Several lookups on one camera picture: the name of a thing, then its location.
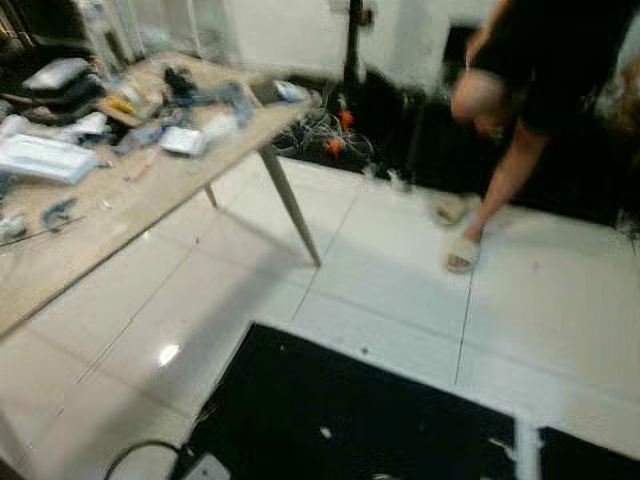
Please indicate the beige slipper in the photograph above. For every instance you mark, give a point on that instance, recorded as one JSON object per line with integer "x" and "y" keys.
{"x": 461, "y": 255}
{"x": 455, "y": 209}

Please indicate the person in black clothes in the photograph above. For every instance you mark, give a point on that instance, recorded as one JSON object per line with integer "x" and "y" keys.
{"x": 560, "y": 60}

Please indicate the large black floor mat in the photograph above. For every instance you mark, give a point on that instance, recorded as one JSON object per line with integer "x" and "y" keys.
{"x": 350, "y": 400}

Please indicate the black stand pole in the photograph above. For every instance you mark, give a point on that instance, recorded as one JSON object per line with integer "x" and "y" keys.
{"x": 353, "y": 40}

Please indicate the white blue packet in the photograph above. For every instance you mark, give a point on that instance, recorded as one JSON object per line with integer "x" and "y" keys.
{"x": 292, "y": 92}

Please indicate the small white packet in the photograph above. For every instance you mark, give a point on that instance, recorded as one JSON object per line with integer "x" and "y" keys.
{"x": 183, "y": 141}

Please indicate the black device on table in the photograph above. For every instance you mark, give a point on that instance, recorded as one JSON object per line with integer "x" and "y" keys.
{"x": 181, "y": 82}

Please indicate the light wooden table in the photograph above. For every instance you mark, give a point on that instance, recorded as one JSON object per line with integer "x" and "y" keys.
{"x": 150, "y": 200}

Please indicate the yellow orange packet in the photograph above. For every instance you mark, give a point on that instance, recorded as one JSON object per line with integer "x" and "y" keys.
{"x": 132, "y": 104}

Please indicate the blue black hand tool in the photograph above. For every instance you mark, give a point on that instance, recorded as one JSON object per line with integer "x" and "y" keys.
{"x": 58, "y": 214}

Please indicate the flat white box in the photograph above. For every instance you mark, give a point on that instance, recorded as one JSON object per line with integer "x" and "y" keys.
{"x": 45, "y": 158}

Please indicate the grey flat device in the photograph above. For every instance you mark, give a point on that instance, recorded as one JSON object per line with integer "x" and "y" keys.
{"x": 57, "y": 74}

